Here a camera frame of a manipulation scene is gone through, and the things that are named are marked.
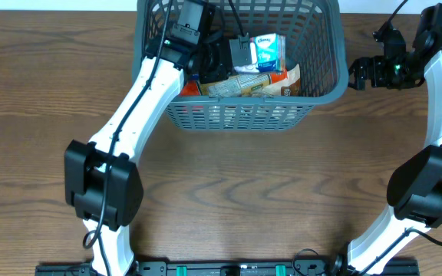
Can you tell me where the beige snack pouch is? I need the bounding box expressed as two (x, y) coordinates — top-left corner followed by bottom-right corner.
(261, 64), (301, 97)

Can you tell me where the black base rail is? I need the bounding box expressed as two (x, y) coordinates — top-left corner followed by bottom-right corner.
(35, 258), (421, 276)

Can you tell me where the orange biscuit roll package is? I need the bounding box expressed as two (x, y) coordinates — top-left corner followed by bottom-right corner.
(180, 71), (287, 97)

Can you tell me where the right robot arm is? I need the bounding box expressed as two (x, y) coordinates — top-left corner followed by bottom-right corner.
(328, 3), (442, 275)

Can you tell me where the grey plastic slotted basket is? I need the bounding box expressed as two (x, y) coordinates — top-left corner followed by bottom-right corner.
(131, 0), (350, 132)

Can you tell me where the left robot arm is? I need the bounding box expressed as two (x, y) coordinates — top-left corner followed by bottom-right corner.
(64, 1), (250, 275)

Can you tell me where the Kleenex tissue multipack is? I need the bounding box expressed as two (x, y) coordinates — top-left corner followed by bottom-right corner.
(234, 33), (286, 74)

